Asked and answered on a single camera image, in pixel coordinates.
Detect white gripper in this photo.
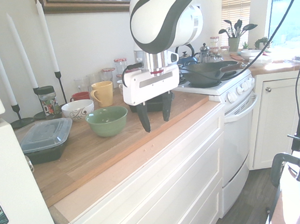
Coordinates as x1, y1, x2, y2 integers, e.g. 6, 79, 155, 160
120, 64, 185, 135

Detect green ceramic bowl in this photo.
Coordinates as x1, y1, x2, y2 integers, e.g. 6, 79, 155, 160
84, 105, 131, 139

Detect black open plastic tray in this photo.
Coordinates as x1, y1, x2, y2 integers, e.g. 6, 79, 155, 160
127, 92, 176, 114

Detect white ceramic cup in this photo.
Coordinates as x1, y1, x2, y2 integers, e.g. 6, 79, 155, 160
116, 79, 128, 96

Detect yellow ceramic mug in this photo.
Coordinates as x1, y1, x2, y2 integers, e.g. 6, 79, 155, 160
89, 80, 115, 109

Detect glass jar with red-checked lid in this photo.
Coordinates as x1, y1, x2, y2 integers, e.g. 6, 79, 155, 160
101, 67, 118, 91
113, 57, 129, 76

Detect blue kettle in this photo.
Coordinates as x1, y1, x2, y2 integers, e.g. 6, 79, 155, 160
174, 42, 199, 67

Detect clear glass tumbler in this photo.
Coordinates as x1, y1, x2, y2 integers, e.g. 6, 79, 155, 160
85, 72, 102, 87
73, 77, 91, 96

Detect white drawer cabinet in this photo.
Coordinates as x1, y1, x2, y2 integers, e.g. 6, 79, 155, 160
53, 102, 235, 224

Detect red ceramic mug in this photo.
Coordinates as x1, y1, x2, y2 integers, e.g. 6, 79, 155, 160
68, 91, 91, 103

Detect glass french press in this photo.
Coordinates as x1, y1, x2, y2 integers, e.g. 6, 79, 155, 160
199, 42, 212, 65

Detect white bowl with swirl print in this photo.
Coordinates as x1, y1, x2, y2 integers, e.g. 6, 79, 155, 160
60, 98, 96, 124

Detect white kitchen stove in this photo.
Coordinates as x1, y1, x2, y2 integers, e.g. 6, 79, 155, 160
172, 66, 268, 222

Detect tall thin black candle holder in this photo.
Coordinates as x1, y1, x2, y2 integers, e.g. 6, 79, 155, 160
54, 70, 68, 106

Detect potted plant with dark leaves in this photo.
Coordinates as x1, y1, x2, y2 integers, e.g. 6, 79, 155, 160
217, 17, 261, 53

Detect white shallow bowl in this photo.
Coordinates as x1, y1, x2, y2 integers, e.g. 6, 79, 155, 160
239, 48, 264, 59
248, 54, 274, 67

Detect black container with clear lid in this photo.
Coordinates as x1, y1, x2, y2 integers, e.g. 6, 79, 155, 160
14, 116, 76, 167

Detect white cabinet with round knob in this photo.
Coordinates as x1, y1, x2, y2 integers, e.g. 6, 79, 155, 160
241, 70, 300, 171

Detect small green succulent plant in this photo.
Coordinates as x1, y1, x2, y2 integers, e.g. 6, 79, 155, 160
253, 36, 272, 51

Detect tallest white taper candle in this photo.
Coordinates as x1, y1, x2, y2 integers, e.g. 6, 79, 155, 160
34, 0, 60, 74

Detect black metal clamp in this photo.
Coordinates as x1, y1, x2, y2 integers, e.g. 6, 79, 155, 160
267, 132, 300, 189

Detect wooden window blinds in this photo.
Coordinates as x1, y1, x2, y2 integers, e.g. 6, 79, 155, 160
220, 0, 254, 35

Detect medium white taper candle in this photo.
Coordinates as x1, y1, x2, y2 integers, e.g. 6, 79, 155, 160
5, 11, 39, 91

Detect shortest white taper candle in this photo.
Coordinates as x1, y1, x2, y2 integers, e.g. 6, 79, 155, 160
0, 24, 18, 108

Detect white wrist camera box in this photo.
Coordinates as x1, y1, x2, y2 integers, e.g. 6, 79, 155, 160
166, 50, 180, 64

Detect black wok with wooden handle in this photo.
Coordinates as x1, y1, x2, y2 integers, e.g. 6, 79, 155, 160
179, 58, 252, 90

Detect framed wall picture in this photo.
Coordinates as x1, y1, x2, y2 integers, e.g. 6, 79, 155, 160
40, 0, 133, 19

